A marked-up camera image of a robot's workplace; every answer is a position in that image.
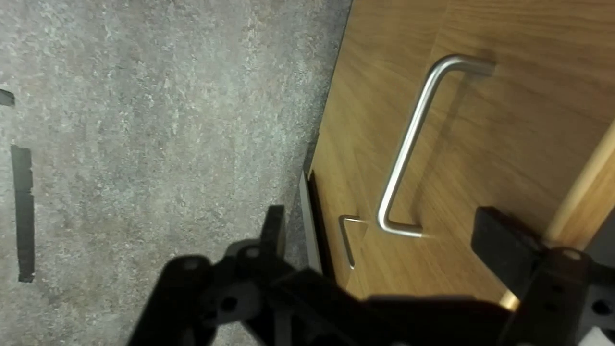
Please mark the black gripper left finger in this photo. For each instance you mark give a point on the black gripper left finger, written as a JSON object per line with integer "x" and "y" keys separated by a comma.
{"x": 192, "y": 300}

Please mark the white drawer with wooden front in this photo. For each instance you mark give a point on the white drawer with wooden front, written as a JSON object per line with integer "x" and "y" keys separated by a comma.
{"x": 499, "y": 147}

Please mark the black floor tape strip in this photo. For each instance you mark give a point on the black floor tape strip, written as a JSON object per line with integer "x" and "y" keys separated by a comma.
{"x": 21, "y": 212}
{"x": 3, "y": 97}

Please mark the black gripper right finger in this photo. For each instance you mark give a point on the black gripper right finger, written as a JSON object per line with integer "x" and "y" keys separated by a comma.
{"x": 563, "y": 300}

